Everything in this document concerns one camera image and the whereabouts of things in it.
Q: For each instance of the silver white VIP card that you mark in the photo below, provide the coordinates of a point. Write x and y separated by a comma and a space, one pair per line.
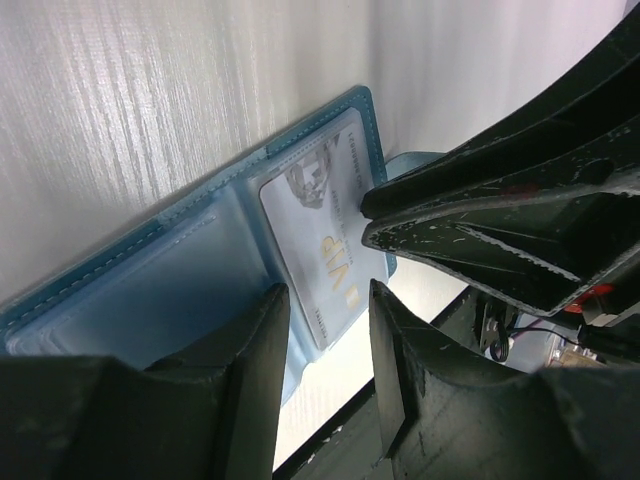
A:
312, 205

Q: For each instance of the blue leather card holder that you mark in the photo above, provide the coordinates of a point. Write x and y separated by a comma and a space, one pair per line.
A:
192, 267

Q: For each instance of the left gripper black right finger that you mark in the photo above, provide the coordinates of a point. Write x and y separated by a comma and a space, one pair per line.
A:
447, 412

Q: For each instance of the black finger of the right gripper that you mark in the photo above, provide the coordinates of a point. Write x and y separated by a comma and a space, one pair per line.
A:
537, 229
595, 98

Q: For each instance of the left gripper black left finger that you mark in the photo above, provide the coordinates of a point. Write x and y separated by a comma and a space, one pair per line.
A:
208, 411

